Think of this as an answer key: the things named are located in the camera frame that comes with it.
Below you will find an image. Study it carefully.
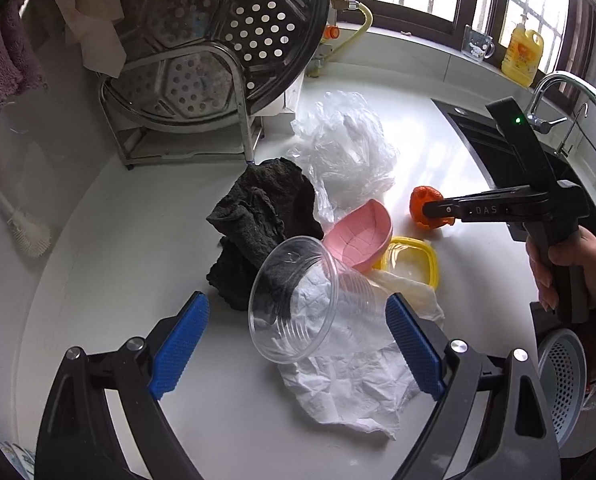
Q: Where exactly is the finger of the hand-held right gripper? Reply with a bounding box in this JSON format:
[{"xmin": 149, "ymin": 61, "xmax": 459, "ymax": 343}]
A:
[{"xmin": 420, "ymin": 187, "xmax": 549, "ymax": 226}]

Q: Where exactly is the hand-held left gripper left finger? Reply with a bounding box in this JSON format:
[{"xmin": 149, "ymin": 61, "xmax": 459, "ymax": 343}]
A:
[{"xmin": 34, "ymin": 290, "xmax": 211, "ymax": 480}]

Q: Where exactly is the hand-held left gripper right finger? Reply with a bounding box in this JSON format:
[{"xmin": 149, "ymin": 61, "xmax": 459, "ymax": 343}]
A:
[{"xmin": 384, "ymin": 293, "xmax": 563, "ymax": 480}]

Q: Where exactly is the orange peel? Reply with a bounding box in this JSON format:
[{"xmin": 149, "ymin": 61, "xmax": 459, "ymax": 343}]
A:
[{"xmin": 409, "ymin": 186, "xmax": 454, "ymax": 231}]

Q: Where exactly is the yellow-rimmed clear lid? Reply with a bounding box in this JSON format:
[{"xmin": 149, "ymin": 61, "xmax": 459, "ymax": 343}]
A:
[{"xmin": 373, "ymin": 236, "xmax": 439, "ymax": 291}]

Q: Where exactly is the white paper tissue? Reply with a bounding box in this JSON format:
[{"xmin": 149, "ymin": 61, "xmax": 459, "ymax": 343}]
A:
[{"xmin": 277, "ymin": 269, "xmax": 447, "ymax": 441}]

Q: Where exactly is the clear plastic cup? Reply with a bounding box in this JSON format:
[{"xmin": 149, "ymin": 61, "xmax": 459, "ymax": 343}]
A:
[{"xmin": 248, "ymin": 235, "xmax": 396, "ymax": 363}]

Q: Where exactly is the pink leaf-shaped dish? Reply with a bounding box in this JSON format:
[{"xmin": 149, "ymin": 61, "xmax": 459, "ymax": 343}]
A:
[{"xmin": 323, "ymin": 199, "xmax": 394, "ymax": 276}]

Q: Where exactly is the clear plastic bag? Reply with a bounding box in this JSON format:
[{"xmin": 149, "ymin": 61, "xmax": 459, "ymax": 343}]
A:
[{"xmin": 285, "ymin": 90, "xmax": 399, "ymax": 226}]

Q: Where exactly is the blue-grey perforated basket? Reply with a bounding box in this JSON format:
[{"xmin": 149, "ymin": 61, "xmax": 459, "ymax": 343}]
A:
[{"xmin": 535, "ymin": 327, "xmax": 596, "ymax": 458}]

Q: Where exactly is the dark green cloth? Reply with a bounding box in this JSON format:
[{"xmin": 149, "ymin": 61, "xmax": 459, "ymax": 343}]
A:
[{"xmin": 205, "ymin": 157, "xmax": 326, "ymax": 313}]

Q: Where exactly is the person's right hand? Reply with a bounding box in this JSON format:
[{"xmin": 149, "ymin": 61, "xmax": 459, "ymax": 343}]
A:
[{"xmin": 524, "ymin": 224, "xmax": 596, "ymax": 312}]

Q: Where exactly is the thin chrome water tap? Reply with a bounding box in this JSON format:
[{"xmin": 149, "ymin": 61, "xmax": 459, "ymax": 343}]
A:
[{"xmin": 555, "ymin": 102, "xmax": 590, "ymax": 158}]

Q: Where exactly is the black kitchen sink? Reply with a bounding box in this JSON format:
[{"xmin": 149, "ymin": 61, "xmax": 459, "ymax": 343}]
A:
[{"xmin": 433, "ymin": 99, "xmax": 595, "ymax": 241}]

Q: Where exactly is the chrome kitchen faucet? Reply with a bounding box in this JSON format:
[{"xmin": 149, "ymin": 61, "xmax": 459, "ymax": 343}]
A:
[{"xmin": 525, "ymin": 72, "xmax": 596, "ymax": 133}]

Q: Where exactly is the yellow detergent bottle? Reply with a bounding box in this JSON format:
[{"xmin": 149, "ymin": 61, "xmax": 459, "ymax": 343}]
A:
[{"xmin": 501, "ymin": 10, "xmax": 546, "ymax": 87}]

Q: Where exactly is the clear glass mug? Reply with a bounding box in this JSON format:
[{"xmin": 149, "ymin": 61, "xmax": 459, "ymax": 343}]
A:
[{"xmin": 463, "ymin": 25, "xmax": 497, "ymax": 64}]

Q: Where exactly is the metal dish rack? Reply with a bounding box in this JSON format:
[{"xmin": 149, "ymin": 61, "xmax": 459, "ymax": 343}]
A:
[{"xmin": 98, "ymin": 42, "xmax": 265, "ymax": 171}]

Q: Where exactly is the perforated metal steamer tray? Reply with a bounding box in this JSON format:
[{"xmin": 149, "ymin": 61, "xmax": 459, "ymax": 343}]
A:
[{"xmin": 103, "ymin": 0, "xmax": 331, "ymax": 133}]

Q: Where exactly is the pink fluffy towel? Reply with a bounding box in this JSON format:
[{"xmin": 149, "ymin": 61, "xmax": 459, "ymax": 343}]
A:
[{"xmin": 0, "ymin": 0, "xmax": 49, "ymax": 126}]

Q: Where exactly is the beige hanging cloth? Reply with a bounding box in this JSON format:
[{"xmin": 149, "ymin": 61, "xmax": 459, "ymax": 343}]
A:
[{"xmin": 45, "ymin": 0, "xmax": 129, "ymax": 78}]

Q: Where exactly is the white long-handled brush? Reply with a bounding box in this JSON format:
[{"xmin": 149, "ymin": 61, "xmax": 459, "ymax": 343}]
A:
[{"xmin": 0, "ymin": 155, "xmax": 52, "ymax": 259}]

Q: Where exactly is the yellow gas hose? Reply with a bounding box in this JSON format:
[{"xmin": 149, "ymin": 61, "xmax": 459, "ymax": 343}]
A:
[{"xmin": 328, "ymin": 2, "xmax": 376, "ymax": 61}]

